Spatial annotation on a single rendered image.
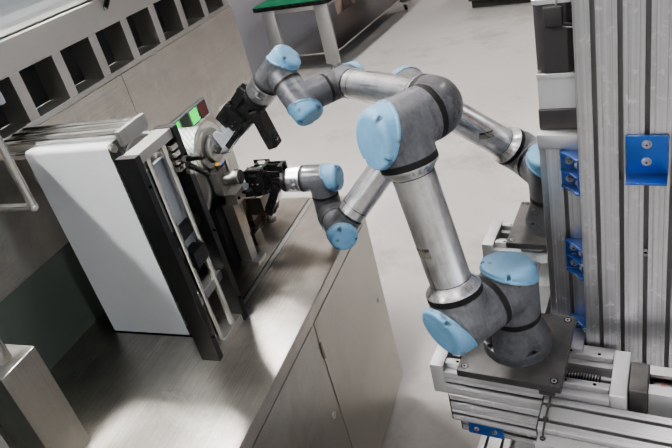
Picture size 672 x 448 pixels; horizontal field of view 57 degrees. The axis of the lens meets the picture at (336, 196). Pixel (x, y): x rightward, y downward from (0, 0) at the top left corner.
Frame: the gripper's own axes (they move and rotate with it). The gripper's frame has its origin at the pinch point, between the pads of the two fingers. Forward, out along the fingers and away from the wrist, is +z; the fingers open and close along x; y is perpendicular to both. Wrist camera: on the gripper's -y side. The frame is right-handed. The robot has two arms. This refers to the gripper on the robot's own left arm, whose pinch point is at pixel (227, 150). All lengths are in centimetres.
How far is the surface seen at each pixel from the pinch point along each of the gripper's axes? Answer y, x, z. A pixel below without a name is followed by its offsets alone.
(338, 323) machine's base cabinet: -55, 8, 17
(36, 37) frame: 54, 10, 3
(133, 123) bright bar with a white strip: 17.4, 29.1, -13.0
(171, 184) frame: 2.6, 33.3, -9.8
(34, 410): -6, 76, 19
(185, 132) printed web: 11.5, 3.1, 1.7
